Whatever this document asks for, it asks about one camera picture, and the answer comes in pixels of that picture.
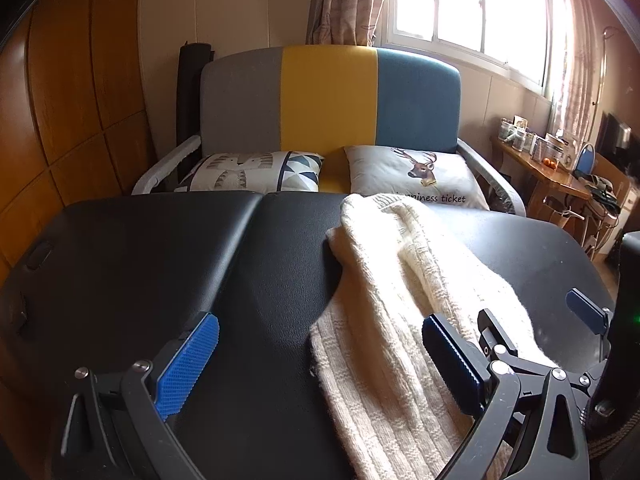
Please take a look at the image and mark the row of clear containers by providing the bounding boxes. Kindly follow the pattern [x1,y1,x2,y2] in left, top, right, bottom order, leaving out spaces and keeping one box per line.
[497,116,581,166]

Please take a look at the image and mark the grey yellow blue sofa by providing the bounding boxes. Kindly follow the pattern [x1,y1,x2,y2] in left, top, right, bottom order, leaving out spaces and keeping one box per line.
[131,45,526,216]

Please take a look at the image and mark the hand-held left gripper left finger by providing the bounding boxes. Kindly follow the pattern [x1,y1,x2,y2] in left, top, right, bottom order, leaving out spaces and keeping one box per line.
[60,311,221,480]

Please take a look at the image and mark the black padded massage bed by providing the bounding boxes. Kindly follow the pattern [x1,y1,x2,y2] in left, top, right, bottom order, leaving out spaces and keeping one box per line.
[0,191,621,480]

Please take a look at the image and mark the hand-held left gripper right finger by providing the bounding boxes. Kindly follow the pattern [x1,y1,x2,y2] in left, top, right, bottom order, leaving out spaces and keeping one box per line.
[422,314,593,480]

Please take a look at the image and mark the black monitor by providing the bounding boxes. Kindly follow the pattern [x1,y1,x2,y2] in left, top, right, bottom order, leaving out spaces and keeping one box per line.
[597,112,640,171]

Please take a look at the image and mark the patterned beige curtain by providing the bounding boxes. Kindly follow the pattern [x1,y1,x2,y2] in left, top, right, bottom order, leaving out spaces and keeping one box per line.
[306,0,396,47]

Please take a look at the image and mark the brown wooden wardrobe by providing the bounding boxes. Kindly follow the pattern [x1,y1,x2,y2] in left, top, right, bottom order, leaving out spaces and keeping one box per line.
[0,0,156,281]

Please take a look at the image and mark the wooden side desk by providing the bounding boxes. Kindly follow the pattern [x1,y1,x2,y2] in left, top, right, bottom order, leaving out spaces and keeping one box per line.
[490,135,631,261]

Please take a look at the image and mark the grey deer print pillow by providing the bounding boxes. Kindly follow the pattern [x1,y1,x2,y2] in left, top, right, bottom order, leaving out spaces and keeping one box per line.
[344,145,491,211]

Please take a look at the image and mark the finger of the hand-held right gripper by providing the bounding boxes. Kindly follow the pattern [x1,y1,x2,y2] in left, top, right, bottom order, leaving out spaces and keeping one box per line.
[566,288,613,336]
[477,308,523,361]

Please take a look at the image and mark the large white frame window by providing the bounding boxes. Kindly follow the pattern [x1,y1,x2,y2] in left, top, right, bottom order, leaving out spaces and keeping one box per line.
[387,0,561,96]

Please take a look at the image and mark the pale sheer curtain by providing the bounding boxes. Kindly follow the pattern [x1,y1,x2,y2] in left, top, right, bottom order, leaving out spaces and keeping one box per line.
[547,0,608,136]

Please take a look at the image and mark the bear print pillow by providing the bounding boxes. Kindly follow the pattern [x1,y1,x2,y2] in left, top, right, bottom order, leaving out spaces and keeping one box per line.
[175,151,325,193]

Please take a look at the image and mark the cream knit sweater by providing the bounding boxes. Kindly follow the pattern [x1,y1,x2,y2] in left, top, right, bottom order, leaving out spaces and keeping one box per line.
[309,192,558,480]

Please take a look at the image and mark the blue round mirror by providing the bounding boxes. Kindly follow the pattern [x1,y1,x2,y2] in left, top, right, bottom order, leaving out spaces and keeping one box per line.
[575,143,597,178]

